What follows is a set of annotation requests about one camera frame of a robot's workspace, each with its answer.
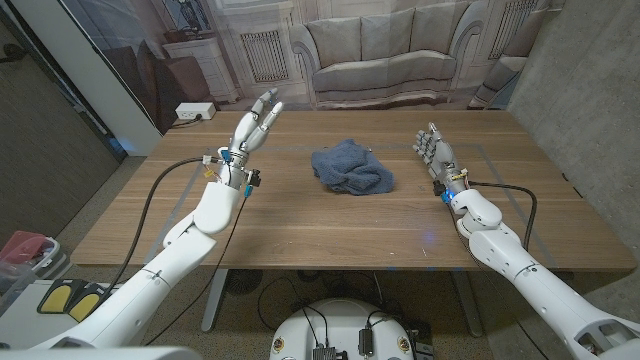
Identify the black round floor fan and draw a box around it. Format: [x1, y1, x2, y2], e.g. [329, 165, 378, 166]
[224, 269, 264, 297]

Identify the grey metal table leg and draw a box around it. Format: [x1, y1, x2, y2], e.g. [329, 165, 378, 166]
[452, 269, 485, 339]
[200, 268, 229, 334]

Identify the black adapter box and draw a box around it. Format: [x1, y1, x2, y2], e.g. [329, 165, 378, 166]
[358, 327, 375, 359]

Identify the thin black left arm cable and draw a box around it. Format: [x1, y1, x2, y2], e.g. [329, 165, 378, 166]
[143, 192, 249, 347]

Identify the printed living room backdrop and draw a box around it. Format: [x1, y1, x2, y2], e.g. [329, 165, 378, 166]
[59, 0, 566, 136]

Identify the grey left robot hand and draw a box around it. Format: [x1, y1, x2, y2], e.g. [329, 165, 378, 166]
[215, 87, 285, 190]

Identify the white wall pillar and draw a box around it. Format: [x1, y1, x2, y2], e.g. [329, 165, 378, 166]
[9, 0, 164, 156]

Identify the white power strip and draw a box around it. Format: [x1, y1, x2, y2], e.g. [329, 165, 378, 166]
[174, 101, 218, 121]

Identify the blue crumpled towel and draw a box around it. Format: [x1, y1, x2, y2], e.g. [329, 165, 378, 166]
[310, 138, 396, 197]

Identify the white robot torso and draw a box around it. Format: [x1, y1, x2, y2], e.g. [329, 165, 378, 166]
[268, 298, 416, 360]

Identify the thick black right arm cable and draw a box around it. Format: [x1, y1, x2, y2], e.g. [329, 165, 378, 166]
[468, 181, 539, 251]

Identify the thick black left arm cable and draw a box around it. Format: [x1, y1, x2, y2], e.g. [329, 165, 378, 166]
[102, 156, 221, 301]

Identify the clear plastic bin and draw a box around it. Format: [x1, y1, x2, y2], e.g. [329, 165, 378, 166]
[0, 259, 36, 316]

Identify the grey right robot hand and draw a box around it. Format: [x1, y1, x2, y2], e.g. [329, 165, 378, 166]
[412, 122, 470, 196]

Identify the red lidded plastic container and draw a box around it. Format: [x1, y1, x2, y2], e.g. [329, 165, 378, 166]
[0, 230, 71, 281]

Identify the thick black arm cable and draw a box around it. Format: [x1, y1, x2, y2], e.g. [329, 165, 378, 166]
[102, 156, 221, 301]
[468, 181, 539, 251]

